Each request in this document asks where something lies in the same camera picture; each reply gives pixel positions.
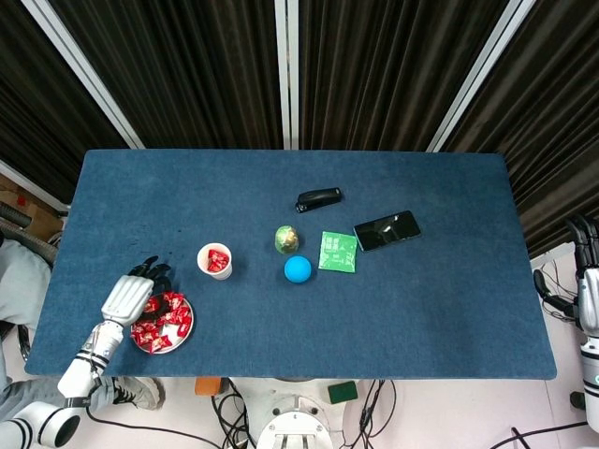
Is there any brown cardboard box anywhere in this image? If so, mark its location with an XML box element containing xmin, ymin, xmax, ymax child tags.
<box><xmin>0</xmin><ymin>173</ymin><xmax>65</xmax><ymax>235</ymax></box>

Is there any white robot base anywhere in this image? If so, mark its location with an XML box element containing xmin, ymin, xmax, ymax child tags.
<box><xmin>228</xmin><ymin>377</ymin><xmax>361</xmax><ymax>449</ymax></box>

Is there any white partition frame post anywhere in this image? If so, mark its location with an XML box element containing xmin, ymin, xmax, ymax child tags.
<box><xmin>426</xmin><ymin>0</ymin><xmax>537</xmax><ymax>153</ymax></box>
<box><xmin>273</xmin><ymin>0</ymin><xmax>300</xmax><ymax>151</ymax></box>
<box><xmin>21</xmin><ymin>0</ymin><xmax>145</xmax><ymax>151</ymax></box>

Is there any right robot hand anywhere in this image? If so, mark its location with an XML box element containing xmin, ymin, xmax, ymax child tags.
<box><xmin>533</xmin><ymin>214</ymin><xmax>599</xmax><ymax>339</ymax></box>

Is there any black pleated curtain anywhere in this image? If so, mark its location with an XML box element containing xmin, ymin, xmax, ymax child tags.
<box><xmin>442</xmin><ymin>0</ymin><xmax>599</xmax><ymax>258</ymax></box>
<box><xmin>297</xmin><ymin>0</ymin><xmax>511</xmax><ymax>152</ymax></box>
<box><xmin>0</xmin><ymin>0</ymin><xmax>130</xmax><ymax>202</ymax></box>
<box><xmin>49</xmin><ymin>0</ymin><xmax>285</xmax><ymax>151</ymax></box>

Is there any orange box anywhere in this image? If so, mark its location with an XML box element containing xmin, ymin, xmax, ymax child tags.
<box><xmin>195</xmin><ymin>377</ymin><xmax>224</xmax><ymax>398</ymax></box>

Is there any white frame rail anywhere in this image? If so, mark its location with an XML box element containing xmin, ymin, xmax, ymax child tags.
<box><xmin>0</xmin><ymin>157</ymin><xmax>72</xmax><ymax>212</ymax></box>
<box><xmin>528</xmin><ymin>238</ymin><xmax>577</xmax><ymax>270</ymax></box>

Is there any green sachet packet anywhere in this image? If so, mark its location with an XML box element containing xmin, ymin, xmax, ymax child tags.
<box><xmin>317</xmin><ymin>230</ymin><xmax>359</xmax><ymax>272</ymax></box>

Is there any white paper cup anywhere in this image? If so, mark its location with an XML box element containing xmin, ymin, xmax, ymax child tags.
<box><xmin>196</xmin><ymin>241</ymin><xmax>234</xmax><ymax>282</ymax></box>

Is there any black stapler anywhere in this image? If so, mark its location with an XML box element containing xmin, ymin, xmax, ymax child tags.
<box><xmin>294</xmin><ymin>187</ymin><xmax>344</xmax><ymax>214</ymax></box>

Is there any black office chair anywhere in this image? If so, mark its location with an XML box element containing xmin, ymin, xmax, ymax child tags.
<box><xmin>0</xmin><ymin>322</ymin><xmax>32</xmax><ymax>361</ymax></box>

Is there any blue felt table cloth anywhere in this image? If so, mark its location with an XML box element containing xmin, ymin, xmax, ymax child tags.
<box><xmin>23</xmin><ymin>149</ymin><xmax>558</xmax><ymax>381</ymax></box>

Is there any blue ball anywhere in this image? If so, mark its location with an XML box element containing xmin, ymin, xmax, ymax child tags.
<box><xmin>283</xmin><ymin>255</ymin><xmax>314</xmax><ymax>285</ymax></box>

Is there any black smartphone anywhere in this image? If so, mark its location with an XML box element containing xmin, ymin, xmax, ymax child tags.
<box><xmin>353</xmin><ymin>210</ymin><xmax>422</xmax><ymax>253</ymax></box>

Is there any dark green pad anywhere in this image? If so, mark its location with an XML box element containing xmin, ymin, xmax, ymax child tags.
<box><xmin>327</xmin><ymin>380</ymin><xmax>359</xmax><ymax>406</ymax></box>

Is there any seated person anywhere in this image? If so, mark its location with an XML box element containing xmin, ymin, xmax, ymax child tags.
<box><xmin>0</xmin><ymin>236</ymin><xmax>166</xmax><ymax>425</ymax></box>

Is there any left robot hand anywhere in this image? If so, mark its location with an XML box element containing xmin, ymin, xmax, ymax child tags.
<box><xmin>101</xmin><ymin>255</ymin><xmax>174</xmax><ymax>328</ymax></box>

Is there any silver metal plate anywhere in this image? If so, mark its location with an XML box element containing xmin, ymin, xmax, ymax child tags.
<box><xmin>129</xmin><ymin>292</ymin><xmax>196</xmax><ymax>355</ymax></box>

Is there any black cable bundle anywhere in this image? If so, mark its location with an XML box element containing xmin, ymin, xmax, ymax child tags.
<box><xmin>341</xmin><ymin>379</ymin><xmax>399</xmax><ymax>449</ymax></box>
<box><xmin>210</xmin><ymin>378</ymin><xmax>258</xmax><ymax>449</ymax></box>

